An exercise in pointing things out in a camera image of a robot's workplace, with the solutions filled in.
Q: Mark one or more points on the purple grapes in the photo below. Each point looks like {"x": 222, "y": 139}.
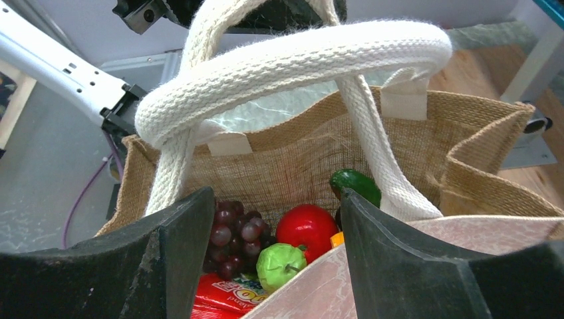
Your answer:
{"x": 237, "y": 237}

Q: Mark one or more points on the red apple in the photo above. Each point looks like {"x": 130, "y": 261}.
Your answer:
{"x": 307, "y": 226}

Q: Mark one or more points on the orange snack bag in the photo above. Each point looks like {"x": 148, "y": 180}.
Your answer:
{"x": 337, "y": 239}

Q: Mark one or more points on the green cucumber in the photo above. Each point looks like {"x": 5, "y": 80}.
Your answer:
{"x": 357, "y": 181}

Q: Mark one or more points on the red snack bag shelf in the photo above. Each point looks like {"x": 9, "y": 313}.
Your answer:
{"x": 219, "y": 298}

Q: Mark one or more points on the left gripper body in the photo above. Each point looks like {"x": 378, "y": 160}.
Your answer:
{"x": 236, "y": 17}

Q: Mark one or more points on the brown burlap grocery bag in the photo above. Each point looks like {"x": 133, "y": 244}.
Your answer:
{"x": 271, "y": 122}

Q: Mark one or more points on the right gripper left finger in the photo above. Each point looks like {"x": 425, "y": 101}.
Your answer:
{"x": 147, "y": 269}

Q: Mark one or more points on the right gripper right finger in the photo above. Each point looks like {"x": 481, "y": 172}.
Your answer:
{"x": 398, "y": 271}

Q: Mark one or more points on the green leafy vegetable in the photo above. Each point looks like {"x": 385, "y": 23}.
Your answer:
{"x": 278, "y": 264}

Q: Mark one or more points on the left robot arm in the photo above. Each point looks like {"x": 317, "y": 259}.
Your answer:
{"x": 102, "y": 97}

